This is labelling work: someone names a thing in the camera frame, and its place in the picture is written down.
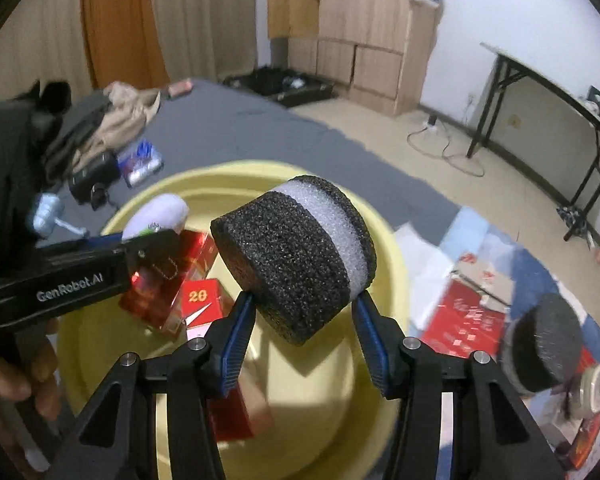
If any blue white checkered rug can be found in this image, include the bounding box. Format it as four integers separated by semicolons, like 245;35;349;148
396;208;600;479

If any large red white carton box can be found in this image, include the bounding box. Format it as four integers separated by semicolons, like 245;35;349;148
181;278;234;340

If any person left hand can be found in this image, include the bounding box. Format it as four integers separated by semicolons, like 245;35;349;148
0;337;61;422

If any black tray on floor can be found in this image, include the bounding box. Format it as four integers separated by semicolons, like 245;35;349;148
222;66;335;108

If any large black white foam cylinder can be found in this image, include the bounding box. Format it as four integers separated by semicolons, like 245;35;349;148
210;174;377;346

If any round cream tin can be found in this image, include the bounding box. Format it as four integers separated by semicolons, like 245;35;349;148
568;364;600;419

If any pile of clothes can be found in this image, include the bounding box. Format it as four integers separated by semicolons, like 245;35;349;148
0;80;162;200

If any black folding table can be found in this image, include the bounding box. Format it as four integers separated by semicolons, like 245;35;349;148
466;44;600;240

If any small black foam cylinder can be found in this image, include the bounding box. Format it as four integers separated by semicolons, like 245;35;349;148
498;294;583;396

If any dark brown cigarette carton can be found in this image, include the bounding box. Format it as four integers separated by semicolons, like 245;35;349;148
555;412;600;471

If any grey bed sheet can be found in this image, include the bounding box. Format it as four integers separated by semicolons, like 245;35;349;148
40;78;462;246

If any beige curtain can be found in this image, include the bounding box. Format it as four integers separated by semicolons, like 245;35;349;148
0;0;257;101

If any red cigarette pack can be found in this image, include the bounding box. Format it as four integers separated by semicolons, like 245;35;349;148
119;230;218;339

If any wooden wardrobe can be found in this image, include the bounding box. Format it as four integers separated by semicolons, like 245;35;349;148
268;0;440;116

